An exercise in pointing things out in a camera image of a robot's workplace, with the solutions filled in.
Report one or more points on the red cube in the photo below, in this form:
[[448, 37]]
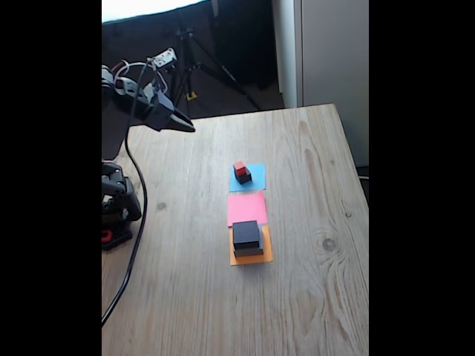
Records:
[[239, 168]]

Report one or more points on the small black foam block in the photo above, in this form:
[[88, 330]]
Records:
[[246, 178]]

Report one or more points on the medium dark foam block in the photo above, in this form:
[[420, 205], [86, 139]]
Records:
[[245, 231]]

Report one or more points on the large grey foam block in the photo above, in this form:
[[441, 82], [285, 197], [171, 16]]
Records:
[[250, 253]]

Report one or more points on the yellow tape marker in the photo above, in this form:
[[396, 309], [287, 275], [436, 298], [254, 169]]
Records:
[[190, 96]]

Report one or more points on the black tripod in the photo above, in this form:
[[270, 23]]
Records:
[[208, 68]]

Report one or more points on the blue paper sheet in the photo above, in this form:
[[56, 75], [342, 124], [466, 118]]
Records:
[[259, 178]]

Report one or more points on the pink paper sheet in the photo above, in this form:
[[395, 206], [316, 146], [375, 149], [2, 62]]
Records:
[[246, 207]]

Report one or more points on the red and black table clamp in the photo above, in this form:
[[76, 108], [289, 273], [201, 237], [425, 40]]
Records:
[[117, 239]]

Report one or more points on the orange paper sheet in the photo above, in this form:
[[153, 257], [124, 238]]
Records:
[[268, 248]]

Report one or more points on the white cabinet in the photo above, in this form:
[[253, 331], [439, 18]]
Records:
[[334, 55]]

